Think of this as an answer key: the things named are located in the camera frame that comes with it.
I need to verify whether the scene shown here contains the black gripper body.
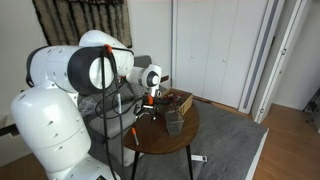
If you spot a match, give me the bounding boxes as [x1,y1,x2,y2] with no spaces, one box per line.
[141,95,156,114]

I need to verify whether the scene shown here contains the orange capped white marker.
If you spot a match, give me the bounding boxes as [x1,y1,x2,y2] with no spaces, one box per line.
[131,127,139,145]

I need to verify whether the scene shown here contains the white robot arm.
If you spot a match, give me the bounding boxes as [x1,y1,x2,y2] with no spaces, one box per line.
[11,30,161,180]

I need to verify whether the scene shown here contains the grey mesh basket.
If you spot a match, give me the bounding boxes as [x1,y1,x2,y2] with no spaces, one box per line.
[165,111,184,135]

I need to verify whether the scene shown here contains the cardboard box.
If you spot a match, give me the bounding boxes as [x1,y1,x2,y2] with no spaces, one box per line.
[159,88,193,115]

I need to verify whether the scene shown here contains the dark wood side table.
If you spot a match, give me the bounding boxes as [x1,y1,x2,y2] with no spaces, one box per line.
[123,105,199,180]

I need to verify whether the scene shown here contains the grey sofa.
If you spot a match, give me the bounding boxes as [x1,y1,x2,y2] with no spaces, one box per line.
[76,55,161,168]

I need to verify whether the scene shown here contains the white remote control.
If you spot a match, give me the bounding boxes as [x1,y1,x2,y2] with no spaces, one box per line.
[191,155,208,162]

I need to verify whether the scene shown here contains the grey area rug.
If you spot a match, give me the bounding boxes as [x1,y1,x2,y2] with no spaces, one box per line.
[89,99,270,180]

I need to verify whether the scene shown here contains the white closet doors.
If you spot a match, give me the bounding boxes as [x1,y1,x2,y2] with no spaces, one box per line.
[173,0,268,108]

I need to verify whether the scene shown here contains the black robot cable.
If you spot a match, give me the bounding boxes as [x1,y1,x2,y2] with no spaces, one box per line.
[94,46,158,180]

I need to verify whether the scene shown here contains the shaggy wall hanging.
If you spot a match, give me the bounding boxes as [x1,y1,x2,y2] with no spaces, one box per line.
[32,0,132,48]

